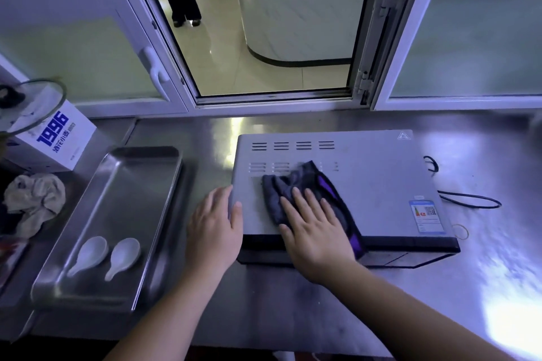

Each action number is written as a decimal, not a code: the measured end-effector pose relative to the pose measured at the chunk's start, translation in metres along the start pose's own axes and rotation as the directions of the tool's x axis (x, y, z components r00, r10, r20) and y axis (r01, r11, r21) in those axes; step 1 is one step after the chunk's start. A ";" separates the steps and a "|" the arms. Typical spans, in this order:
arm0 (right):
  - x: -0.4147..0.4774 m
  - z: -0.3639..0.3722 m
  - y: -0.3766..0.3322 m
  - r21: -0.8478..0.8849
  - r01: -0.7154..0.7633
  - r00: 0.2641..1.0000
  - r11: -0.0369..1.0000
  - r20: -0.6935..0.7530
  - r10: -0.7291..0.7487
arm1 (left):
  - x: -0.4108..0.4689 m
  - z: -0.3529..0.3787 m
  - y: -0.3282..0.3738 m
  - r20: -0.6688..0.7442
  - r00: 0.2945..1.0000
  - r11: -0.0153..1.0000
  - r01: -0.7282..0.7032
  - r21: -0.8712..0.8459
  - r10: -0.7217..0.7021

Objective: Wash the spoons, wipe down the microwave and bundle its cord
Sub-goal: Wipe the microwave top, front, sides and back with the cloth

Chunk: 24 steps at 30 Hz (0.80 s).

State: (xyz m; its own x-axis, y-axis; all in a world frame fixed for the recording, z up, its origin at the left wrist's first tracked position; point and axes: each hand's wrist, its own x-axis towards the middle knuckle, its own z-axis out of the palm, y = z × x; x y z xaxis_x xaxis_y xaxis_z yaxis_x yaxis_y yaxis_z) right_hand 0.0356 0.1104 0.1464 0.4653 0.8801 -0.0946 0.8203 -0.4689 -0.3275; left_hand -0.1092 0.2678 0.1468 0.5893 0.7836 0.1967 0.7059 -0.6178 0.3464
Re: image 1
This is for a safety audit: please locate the person's left hand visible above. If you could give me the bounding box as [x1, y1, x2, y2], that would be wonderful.
[185, 185, 244, 279]

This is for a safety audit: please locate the person's right hand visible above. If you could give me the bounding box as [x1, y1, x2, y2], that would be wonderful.
[278, 187, 356, 285]

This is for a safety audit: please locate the grey purple cloth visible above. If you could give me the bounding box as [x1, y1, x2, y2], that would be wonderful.
[261, 160, 367, 260]

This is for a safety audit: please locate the silver microwave black door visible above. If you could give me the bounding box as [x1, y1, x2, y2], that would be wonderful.
[230, 130, 461, 268]

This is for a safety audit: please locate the white ceramic spoon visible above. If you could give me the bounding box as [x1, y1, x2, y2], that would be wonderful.
[104, 237, 142, 283]
[67, 236, 110, 278]

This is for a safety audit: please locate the person's right forearm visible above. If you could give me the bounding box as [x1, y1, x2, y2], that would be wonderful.
[326, 261, 517, 361]

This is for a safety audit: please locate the person's left forearm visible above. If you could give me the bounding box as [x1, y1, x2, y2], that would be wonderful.
[103, 263, 238, 361]

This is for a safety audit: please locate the stainless steel tray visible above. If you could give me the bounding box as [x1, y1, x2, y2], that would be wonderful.
[30, 146, 183, 313]

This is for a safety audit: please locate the white box blue print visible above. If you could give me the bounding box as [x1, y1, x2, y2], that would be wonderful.
[6, 96, 98, 173]

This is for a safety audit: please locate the beige crumpled rag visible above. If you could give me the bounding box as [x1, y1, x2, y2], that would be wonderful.
[3, 173, 67, 239]

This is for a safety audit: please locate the hinged white window sash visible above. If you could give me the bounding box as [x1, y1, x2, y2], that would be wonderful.
[372, 0, 542, 112]

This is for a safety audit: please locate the glass pot lid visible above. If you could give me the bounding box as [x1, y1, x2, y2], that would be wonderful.
[0, 78, 68, 135]

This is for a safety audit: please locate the white window handle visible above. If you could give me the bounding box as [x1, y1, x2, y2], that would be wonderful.
[139, 46, 171, 102]

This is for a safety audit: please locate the black power cable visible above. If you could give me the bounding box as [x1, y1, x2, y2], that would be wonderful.
[423, 155, 502, 210]

